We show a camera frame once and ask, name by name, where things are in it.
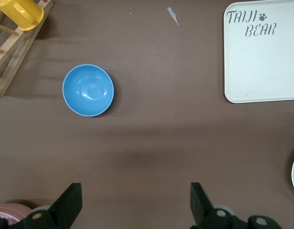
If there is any small white paper scrap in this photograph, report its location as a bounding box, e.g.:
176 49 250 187
167 7 180 26

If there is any wooden mug rack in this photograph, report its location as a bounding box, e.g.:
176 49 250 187
0 0 55 97

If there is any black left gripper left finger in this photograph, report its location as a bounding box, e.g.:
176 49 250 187
0 183 83 229

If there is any cream tray with bear print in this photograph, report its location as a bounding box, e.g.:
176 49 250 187
223 0 294 104

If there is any blue bowl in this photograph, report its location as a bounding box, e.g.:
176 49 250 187
62 63 115 118

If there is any yellow mug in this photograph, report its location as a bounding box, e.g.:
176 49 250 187
0 0 45 31

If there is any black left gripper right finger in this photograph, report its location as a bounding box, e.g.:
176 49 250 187
190 182 282 229

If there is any pink bowl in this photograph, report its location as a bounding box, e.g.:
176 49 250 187
0 203 33 225

